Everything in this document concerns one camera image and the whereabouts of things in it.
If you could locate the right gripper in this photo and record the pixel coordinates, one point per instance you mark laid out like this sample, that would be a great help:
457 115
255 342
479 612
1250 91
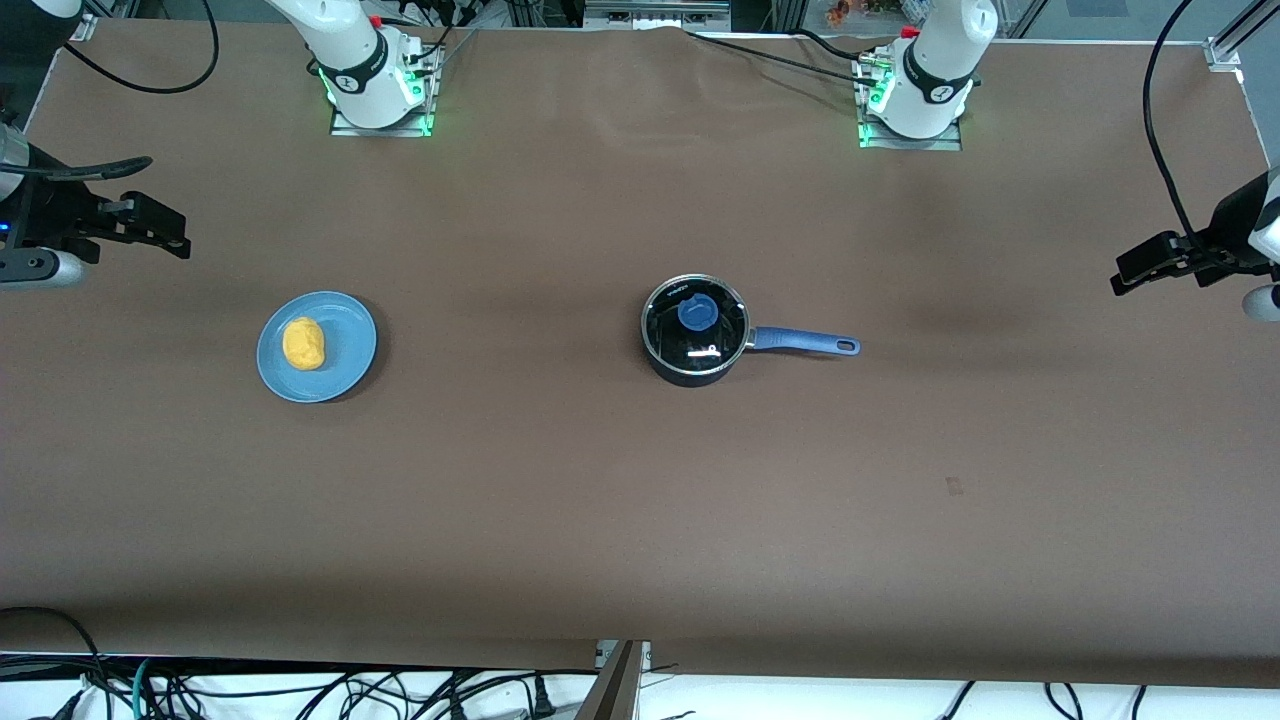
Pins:
50 214

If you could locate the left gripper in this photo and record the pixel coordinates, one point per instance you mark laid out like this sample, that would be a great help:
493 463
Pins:
1229 224

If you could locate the yellow potato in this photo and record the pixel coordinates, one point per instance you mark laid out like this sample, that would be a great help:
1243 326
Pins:
304 344

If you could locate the glass lid with blue knob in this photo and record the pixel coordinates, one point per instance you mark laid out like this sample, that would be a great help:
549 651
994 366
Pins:
665 330

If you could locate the blue round plate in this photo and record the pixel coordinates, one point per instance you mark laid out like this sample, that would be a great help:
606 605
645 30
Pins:
345 370

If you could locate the black power plug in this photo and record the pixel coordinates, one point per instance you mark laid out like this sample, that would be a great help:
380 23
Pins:
543 700

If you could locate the aluminium profile beam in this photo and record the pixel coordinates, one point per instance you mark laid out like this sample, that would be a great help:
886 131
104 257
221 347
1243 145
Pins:
615 690

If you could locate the aluminium corner frame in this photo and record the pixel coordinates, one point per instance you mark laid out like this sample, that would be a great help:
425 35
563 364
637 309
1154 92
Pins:
1222 52

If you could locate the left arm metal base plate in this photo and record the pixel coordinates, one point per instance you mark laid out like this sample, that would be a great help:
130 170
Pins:
950 144

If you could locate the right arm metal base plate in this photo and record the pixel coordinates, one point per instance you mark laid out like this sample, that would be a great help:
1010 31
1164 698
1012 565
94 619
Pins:
400 131

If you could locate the grey metal equipment rail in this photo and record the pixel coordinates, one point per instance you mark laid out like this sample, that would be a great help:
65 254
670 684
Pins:
650 15

